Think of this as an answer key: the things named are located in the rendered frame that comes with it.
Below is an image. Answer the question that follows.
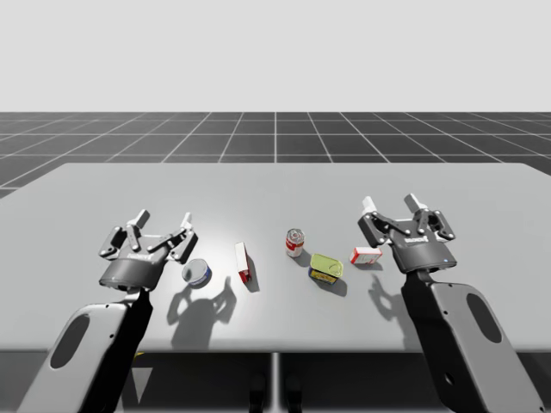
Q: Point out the red and white can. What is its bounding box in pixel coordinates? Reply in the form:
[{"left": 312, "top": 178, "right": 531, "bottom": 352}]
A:
[{"left": 284, "top": 228, "right": 306, "bottom": 259}]

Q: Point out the red and white carton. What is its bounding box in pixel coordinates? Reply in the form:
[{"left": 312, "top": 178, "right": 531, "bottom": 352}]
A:
[{"left": 349, "top": 246, "right": 384, "bottom": 266}]

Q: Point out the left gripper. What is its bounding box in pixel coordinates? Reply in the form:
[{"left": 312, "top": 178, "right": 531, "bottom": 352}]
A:
[{"left": 98, "top": 209, "right": 201, "bottom": 293}]

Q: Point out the green and blue rectangular can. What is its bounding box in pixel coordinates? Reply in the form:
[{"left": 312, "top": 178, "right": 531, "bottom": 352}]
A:
[{"left": 307, "top": 252, "right": 344, "bottom": 286}]

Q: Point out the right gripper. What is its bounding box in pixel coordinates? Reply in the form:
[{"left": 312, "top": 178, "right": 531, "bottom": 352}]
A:
[{"left": 357, "top": 193, "right": 459, "bottom": 274}]

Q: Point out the blue flat can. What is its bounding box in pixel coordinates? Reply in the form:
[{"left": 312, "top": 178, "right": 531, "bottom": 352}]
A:
[{"left": 182, "top": 257, "right": 213, "bottom": 288}]

